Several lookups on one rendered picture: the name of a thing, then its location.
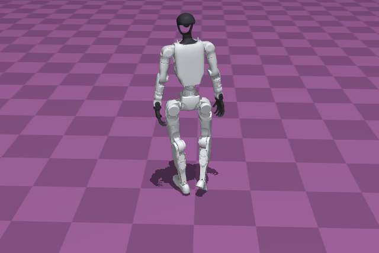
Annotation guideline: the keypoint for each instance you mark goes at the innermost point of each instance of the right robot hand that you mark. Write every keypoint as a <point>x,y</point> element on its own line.
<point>220,106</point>

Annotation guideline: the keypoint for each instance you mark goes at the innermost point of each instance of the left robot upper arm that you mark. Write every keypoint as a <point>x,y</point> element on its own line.
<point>165,53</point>

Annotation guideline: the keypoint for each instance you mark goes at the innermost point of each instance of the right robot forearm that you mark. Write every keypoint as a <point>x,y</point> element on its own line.
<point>216,80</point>

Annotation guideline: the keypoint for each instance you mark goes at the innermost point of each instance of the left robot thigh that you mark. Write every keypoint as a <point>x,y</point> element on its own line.
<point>172,108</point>

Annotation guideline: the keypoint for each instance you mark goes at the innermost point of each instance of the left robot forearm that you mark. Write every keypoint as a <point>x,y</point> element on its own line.
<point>159,88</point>

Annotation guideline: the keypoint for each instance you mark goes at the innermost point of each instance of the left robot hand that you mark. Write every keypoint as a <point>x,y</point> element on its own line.
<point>157,112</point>

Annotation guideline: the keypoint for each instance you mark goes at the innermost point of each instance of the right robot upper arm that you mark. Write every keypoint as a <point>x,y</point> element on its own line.
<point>211,58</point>

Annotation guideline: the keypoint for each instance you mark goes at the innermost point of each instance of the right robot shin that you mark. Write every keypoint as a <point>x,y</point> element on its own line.
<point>204,158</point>

